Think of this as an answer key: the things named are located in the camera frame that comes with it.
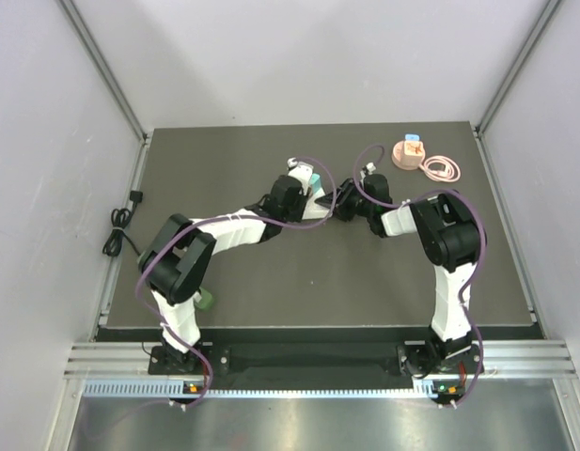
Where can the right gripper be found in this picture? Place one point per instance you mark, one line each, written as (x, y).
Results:
(342, 196)

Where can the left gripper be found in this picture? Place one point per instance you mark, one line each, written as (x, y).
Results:
(302, 198)

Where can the teal plug adapter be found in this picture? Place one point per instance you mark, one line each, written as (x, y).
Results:
(314, 182)

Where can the white triangular power strip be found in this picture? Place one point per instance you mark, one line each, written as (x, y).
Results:
(312, 211)

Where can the pink round socket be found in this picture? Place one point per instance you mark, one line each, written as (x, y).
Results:
(408, 154)

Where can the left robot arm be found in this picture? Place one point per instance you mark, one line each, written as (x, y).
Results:
(175, 263)

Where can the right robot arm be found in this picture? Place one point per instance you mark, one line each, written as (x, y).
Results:
(451, 241)

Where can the green power strip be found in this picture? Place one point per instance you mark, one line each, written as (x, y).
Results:
(203, 300)

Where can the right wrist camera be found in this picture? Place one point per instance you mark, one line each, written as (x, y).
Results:
(367, 170)

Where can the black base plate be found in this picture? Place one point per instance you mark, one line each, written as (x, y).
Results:
(315, 358)

